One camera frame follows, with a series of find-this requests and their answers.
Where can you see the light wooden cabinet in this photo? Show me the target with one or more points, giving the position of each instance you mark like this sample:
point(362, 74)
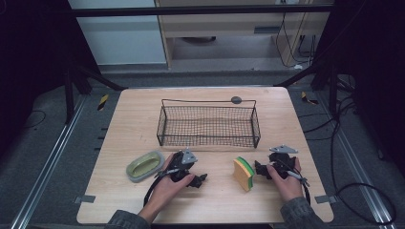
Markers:
point(223, 25)

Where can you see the black horizontal bar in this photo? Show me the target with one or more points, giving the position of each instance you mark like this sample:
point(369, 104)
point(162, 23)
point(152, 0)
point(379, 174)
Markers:
point(191, 11)

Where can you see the green and yellow sponge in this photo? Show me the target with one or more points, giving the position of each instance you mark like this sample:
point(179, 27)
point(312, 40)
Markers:
point(242, 175)

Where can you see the yellow black tape strip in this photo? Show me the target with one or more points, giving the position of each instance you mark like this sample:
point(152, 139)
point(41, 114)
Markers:
point(307, 98)
point(102, 102)

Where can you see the person's right hand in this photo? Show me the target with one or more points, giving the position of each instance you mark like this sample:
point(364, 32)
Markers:
point(288, 187)

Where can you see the person's left hand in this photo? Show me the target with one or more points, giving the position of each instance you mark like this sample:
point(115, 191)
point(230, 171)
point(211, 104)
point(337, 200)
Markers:
point(167, 191)

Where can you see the white cabinet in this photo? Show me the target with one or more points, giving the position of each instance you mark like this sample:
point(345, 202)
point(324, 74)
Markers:
point(121, 38)

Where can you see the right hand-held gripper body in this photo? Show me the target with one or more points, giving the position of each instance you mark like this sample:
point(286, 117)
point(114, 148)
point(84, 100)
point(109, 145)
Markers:
point(283, 160)

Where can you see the black curtain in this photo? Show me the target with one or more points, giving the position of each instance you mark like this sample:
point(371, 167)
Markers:
point(31, 47)
point(372, 63)

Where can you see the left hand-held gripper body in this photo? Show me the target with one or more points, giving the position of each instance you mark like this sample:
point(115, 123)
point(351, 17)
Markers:
point(180, 165)

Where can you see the aluminium floor rail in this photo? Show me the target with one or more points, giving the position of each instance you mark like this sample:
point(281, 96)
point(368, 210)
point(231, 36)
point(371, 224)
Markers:
point(359, 171)
point(47, 159)

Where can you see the black metal stand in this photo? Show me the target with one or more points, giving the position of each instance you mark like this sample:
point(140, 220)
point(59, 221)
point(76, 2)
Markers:
point(332, 92)
point(68, 95)

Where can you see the grey table bracket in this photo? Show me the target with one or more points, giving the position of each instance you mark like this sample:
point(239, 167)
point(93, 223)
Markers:
point(84, 199)
point(325, 199)

